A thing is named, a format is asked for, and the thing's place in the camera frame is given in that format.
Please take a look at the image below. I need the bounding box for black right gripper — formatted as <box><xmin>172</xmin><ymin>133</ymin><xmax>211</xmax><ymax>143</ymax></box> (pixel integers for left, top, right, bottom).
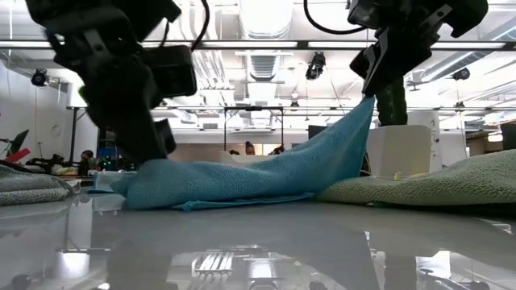
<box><xmin>349</xmin><ymin>0</ymin><xmax>452</xmax><ymax>97</ymax></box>

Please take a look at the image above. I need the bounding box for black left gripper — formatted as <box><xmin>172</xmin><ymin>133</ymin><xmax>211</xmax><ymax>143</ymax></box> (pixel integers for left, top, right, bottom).
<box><xmin>46</xmin><ymin>27</ymin><xmax>177</xmax><ymax>166</ymax></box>

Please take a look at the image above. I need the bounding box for grey microfiber towel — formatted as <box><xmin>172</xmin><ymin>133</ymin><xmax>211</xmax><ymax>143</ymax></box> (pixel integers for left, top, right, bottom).
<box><xmin>0</xmin><ymin>164</ymin><xmax>81</xmax><ymax>206</ymax></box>

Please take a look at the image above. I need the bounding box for green microfiber towel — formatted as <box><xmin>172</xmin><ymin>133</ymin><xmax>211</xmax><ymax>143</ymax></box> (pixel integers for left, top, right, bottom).
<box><xmin>316</xmin><ymin>149</ymin><xmax>516</xmax><ymax>206</ymax></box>

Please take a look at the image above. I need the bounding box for green cactus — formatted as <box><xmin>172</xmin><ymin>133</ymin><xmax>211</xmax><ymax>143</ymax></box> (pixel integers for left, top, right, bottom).
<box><xmin>375</xmin><ymin>76</ymin><xmax>409</xmax><ymax>126</ymax></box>

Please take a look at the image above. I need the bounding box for white hexagonal plant pot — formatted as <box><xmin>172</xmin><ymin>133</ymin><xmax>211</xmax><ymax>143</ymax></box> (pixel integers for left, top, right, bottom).
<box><xmin>365</xmin><ymin>124</ymin><xmax>432</xmax><ymax>178</ymax></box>

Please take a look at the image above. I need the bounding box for white plastic bin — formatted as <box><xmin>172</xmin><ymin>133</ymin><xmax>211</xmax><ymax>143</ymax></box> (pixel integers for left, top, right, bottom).
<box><xmin>219</xmin><ymin>151</ymin><xmax>283</xmax><ymax>166</ymax></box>

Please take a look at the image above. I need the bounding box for black background monitor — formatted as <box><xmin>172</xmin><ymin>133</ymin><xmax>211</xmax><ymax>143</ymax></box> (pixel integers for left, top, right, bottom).
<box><xmin>308</xmin><ymin>124</ymin><xmax>328</xmax><ymax>140</ymax></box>

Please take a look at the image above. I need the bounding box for black tilted background screen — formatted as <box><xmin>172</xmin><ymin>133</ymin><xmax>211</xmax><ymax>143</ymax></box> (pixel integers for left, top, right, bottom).
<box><xmin>6</xmin><ymin>128</ymin><xmax>31</xmax><ymax>156</ymax></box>

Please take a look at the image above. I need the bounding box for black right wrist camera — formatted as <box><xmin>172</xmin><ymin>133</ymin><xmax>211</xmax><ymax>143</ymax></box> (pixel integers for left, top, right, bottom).
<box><xmin>347</xmin><ymin>0</ymin><xmax>391</xmax><ymax>30</ymax></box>

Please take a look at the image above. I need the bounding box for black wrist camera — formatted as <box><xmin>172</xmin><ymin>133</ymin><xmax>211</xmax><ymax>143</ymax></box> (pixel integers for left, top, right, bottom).
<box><xmin>143</xmin><ymin>44</ymin><xmax>198</xmax><ymax>100</ymax></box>
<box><xmin>347</xmin><ymin>0</ymin><xmax>391</xmax><ymax>30</ymax></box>

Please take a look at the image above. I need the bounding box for black right camera cable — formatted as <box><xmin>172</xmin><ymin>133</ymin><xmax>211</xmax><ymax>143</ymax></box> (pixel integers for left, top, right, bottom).
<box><xmin>302</xmin><ymin>0</ymin><xmax>368</xmax><ymax>36</ymax></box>

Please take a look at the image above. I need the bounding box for black camera cable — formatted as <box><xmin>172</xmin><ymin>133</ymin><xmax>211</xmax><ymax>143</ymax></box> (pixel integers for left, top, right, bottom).
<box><xmin>160</xmin><ymin>0</ymin><xmax>211</xmax><ymax>53</ymax></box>
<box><xmin>302</xmin><ymin>0</ymin><xmax>368</xmax><ymax>36</ymax></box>

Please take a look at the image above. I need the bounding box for black overhead camera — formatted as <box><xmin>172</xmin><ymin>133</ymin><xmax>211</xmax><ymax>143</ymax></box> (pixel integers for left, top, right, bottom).
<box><xmin>305</xmin><ymin>51</ymin><xmax>327</xmax><ymax>81</ymax></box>

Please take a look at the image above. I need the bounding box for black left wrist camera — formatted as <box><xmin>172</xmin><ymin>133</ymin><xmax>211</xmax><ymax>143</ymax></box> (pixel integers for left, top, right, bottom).
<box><xmin>143</xmin><ymin>44</ymin><xmax>198</xmax><ymax>100</ymax></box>

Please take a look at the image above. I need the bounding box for black overhead frame beam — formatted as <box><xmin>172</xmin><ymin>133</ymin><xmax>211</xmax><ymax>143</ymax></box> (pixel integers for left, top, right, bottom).
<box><xmin>0</xmin><ymin>39</ymin><xmax>516</xmax><ymax>52</ymax></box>

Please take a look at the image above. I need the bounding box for black left camera cable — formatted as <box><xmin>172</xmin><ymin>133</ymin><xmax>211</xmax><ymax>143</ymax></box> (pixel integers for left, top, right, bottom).
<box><xmin>160</xmin><ymin>0</ymin><xmax>211</xmax><ymax>53</ymax></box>

